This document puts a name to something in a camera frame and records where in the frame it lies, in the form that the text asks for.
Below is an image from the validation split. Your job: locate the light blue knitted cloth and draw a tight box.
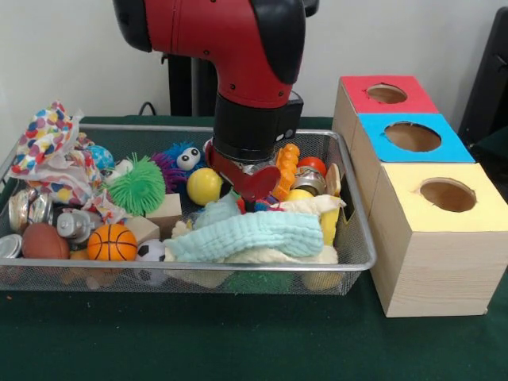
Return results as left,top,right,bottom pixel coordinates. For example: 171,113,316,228
164,196,325,263

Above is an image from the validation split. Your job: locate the green spiky ball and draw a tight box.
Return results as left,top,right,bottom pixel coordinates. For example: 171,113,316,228
106,153,167,217

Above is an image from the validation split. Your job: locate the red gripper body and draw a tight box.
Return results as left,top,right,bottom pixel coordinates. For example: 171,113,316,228
204,140,282,203

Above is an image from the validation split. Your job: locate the dark green side tablecloth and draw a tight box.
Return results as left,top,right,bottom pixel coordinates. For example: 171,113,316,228
468,126,508,167

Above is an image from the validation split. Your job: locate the wooden box with three holes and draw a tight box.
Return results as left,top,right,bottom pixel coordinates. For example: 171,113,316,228
332,75,508,318

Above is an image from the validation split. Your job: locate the yellow ball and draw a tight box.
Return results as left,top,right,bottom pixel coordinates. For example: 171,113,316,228
186,167,223,206

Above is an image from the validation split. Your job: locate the brown red ball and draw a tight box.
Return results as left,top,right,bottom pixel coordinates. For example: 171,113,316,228
21,222,71,261

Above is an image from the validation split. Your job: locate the shallow mesh bin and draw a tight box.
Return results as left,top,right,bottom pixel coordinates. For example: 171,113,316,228
0,122,378,297

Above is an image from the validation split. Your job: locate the small orange basketball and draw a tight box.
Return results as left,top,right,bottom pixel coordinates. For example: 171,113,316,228
87,224,138,262

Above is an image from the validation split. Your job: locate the blue spiky ball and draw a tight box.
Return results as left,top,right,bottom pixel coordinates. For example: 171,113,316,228
162,142,208,172

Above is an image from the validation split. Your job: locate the cream knitted cloth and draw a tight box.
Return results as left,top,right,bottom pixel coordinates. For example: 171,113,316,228
164,194,347,287

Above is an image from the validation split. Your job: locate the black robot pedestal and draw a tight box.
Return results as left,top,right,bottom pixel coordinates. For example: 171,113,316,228
160,0,321,118

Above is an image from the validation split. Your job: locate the orange and purple toy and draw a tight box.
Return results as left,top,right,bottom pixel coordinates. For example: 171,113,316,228
272,144,302,202

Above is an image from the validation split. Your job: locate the colourful patterned cloth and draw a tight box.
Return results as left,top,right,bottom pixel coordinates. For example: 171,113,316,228
10,101,105,207

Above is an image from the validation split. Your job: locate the plain wooden block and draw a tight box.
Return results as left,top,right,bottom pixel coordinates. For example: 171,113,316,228
145,193,183,235

